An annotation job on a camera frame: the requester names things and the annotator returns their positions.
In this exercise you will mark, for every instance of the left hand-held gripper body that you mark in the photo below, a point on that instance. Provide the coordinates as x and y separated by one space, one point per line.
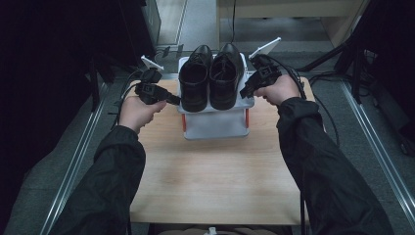
150 85

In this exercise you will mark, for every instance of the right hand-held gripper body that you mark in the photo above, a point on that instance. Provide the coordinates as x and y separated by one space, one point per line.
266 71

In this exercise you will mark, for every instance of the black leather shoe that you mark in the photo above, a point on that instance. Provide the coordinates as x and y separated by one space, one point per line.
225 80
194 81

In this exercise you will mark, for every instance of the white two-tier shoe rack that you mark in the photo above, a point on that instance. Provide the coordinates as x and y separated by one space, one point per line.
215 124

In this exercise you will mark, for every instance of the person's right hand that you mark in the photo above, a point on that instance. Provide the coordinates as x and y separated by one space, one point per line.
280 89

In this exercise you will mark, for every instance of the person's left hand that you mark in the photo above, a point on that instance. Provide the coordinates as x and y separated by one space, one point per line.
138 112

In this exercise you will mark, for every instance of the dark cabinet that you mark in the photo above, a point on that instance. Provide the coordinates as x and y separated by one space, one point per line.
143 29

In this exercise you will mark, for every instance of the light wooden furniture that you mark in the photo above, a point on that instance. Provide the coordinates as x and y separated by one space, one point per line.
287 13

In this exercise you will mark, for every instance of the black tripod stand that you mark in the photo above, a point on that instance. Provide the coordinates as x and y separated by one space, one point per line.
339 55

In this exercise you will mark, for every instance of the small white object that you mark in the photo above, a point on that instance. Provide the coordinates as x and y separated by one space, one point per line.
212 231

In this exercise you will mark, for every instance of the metal floor rail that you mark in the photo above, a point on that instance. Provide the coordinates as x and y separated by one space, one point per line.
70 166
378 150

